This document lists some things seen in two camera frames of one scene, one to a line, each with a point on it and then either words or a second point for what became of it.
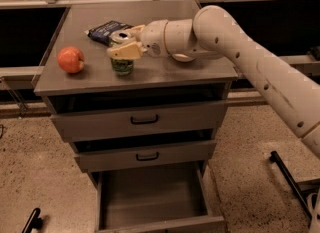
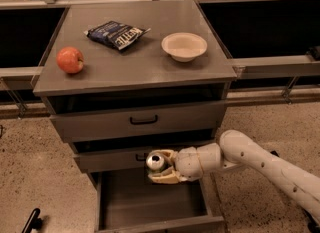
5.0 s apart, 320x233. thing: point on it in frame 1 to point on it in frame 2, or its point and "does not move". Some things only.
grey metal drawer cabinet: [146, 135] does not move
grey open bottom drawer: [171, 197] does not move
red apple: [71, 60] does not move
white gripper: [152, 39] to [187, 164]
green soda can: [121, 66] to [155, 162]
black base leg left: [34, 222] does not move
